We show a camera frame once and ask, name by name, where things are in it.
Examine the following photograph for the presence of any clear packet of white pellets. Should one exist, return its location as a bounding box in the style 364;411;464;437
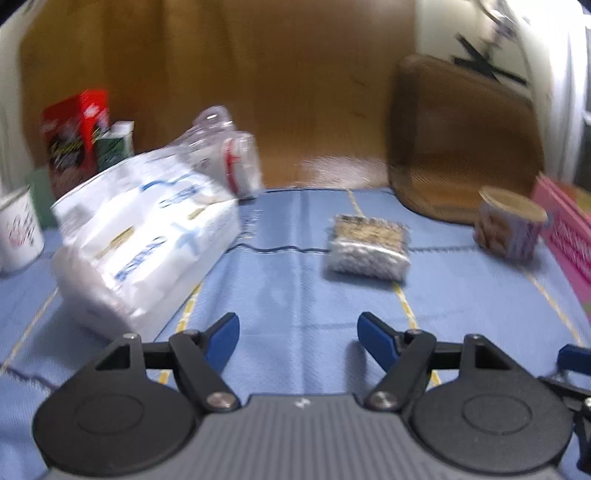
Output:
322;213;413;282

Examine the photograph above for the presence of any black folding stand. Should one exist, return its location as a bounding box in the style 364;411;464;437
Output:
451;31;530;87

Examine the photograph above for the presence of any paper snack cup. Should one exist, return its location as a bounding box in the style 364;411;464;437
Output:
473;185;551;262

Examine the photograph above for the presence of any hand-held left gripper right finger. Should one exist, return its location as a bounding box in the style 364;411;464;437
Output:
357;311;514;412

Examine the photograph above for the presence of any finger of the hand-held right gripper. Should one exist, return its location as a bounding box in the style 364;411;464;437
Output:
538;374;591;412
556;344;591;371

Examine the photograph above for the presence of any wooden chair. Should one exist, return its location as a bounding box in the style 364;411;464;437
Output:
387;54;546;226

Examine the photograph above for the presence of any red carton box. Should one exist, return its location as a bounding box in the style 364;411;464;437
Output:
41;89;112;200

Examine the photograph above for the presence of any pink cardboard box tray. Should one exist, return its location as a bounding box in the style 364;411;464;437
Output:
531;173;591;322

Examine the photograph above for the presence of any blue plaid cloth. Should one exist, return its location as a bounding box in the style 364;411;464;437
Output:
0;187;591;480

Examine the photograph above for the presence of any white tissue pack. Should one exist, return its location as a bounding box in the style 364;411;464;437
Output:
50;150;243;341

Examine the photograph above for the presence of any clear bag with red label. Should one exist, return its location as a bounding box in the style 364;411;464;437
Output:
173;106;265;200

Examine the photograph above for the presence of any white printed cup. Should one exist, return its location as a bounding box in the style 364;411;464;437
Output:
0;185;46;274

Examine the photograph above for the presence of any pale green container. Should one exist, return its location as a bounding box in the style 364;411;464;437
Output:
25;167;59;230

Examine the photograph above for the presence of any green carton box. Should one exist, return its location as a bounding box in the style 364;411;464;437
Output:
95;121;136;175

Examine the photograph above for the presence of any wooden board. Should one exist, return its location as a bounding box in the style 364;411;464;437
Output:
18;0;417;191

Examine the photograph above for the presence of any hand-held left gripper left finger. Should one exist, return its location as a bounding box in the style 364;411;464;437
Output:
95;311;242;414

